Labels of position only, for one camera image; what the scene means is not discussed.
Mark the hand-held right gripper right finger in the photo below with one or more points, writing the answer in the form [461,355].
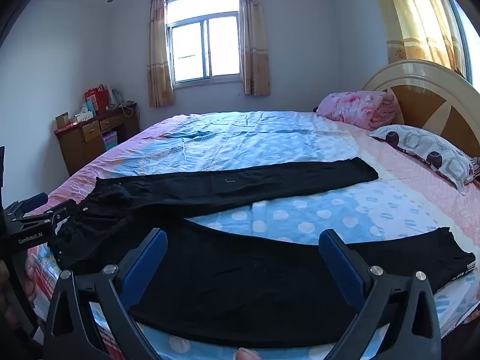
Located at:
[343,266]

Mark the white patterned pillow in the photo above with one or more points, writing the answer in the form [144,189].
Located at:
[423,150]

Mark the beige patterned curtain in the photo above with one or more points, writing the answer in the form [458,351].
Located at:
[159,63]
[255,45]

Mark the brown cardboard box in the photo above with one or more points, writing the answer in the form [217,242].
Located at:
[62,120]

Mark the yellow patterned curtain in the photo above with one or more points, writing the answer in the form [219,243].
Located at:
[412,18]

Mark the white flat box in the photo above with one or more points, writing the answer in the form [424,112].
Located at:
[83,116]

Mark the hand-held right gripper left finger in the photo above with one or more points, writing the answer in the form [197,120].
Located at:
[144,266]

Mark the brown wooden desk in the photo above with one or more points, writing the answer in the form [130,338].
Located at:
[80,150]

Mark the pink floral folded blanket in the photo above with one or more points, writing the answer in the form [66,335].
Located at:
[356,108]

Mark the pastel striped box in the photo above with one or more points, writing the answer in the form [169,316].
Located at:
[110,141]

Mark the black pants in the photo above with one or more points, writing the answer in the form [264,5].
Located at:
[225,270]

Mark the large bright window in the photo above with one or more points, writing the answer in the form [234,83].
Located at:
[468,37]

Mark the white plastic bag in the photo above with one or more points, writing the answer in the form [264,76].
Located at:
[116,96]

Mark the sliding glass window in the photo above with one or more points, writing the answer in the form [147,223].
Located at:
[204,45]

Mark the striped cloth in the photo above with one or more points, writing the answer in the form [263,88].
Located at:
[475,170]

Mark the red paper bag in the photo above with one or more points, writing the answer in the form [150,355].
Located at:
[95,97]

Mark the teal box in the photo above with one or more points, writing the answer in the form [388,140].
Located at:
[91,107]

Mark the cream and wood headboard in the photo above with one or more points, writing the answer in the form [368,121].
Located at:
[431,93]

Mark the person's left hand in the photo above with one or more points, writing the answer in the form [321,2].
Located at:
[30,281]

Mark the person's right hand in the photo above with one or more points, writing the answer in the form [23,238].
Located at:
[246,354]

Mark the bed with polka-dot sheet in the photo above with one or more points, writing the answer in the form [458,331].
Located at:
[262,138]

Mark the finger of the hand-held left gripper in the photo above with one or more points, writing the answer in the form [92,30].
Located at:
[63,210]
[37,199]

